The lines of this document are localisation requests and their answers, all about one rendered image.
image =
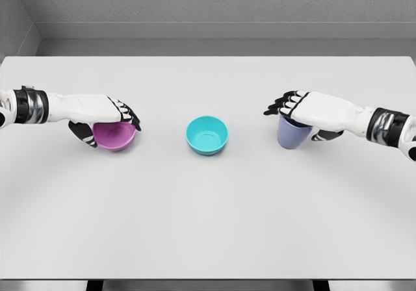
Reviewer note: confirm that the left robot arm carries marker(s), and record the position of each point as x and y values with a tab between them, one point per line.
35	105

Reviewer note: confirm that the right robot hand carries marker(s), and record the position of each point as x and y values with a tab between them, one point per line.
320	109

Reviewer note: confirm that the teal bowl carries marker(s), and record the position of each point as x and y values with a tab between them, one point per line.
207	135

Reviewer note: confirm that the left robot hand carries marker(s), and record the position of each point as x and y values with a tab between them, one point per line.
94	107

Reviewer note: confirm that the lavender blue cup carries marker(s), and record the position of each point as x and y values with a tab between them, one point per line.
292	135

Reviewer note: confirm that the purple bowl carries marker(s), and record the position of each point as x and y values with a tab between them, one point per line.
114	136

